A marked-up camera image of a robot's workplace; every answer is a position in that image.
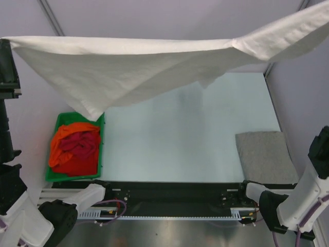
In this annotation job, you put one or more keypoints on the orange t-shirt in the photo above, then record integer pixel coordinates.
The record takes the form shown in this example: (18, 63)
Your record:
(66, 130)

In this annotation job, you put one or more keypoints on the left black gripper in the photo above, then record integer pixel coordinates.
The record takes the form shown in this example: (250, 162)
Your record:
(9, 78)

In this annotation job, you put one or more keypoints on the right corner aluminium post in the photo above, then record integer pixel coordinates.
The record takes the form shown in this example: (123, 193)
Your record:
(268, 70)

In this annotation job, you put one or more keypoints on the magenta t-shirt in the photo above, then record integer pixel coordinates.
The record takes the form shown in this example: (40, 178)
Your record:
(82, 145)

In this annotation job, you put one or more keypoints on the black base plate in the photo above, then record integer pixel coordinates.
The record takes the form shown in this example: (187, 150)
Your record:
(176, 199)

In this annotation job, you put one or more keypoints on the folded grey t-shirt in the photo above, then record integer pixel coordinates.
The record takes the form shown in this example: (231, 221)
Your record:
(265, 158)

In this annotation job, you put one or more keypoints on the white slotted cable duct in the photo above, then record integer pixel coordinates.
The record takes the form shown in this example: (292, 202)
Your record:
(106, 215)

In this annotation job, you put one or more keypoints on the aluminium frame rail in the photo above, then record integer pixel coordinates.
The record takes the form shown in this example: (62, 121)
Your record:
(51, 194)

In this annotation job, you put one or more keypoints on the left corner aluminium post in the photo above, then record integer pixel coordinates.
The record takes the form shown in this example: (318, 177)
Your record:
(47, 10)

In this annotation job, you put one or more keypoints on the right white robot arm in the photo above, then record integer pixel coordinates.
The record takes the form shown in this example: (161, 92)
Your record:
(297, 211)

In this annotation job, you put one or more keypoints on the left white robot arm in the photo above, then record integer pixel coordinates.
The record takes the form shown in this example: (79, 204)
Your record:
(22, 222)

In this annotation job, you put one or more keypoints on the corner aluminium post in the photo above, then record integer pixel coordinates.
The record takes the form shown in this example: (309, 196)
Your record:
(47, 10)
(268, 70)

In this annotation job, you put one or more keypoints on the white printed t-shirt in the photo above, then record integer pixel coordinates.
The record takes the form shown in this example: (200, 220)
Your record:
(94, 74)

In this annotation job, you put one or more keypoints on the red t-shirt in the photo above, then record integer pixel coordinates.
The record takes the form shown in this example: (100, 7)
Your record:
(73, 166)

